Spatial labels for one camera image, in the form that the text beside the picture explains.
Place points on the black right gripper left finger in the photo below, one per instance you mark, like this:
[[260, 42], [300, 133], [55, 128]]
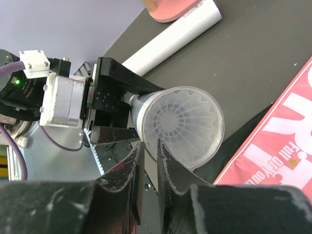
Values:
[[111, 204]]

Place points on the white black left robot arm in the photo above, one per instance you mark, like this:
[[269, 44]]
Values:
[[34, 87]]

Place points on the pink sport racket bag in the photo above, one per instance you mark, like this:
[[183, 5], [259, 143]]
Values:
[[279, 149]]

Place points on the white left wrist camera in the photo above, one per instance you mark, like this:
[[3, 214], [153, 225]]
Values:
[[36, 63]]

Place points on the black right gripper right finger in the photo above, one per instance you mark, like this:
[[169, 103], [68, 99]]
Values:
[[190, 205]]

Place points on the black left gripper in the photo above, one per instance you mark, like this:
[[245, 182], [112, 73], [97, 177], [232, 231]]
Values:
[[95, 103]]

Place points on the white shuttlecock tube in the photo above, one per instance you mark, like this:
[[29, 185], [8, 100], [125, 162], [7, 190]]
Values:
[[180, 126], [188, 27]]

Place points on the white shuttlecock tube on table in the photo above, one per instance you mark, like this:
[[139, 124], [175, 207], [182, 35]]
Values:
[[188, 27]]

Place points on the pink three-tier wooden shelf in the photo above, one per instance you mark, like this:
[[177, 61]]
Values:
[[164, 11]]

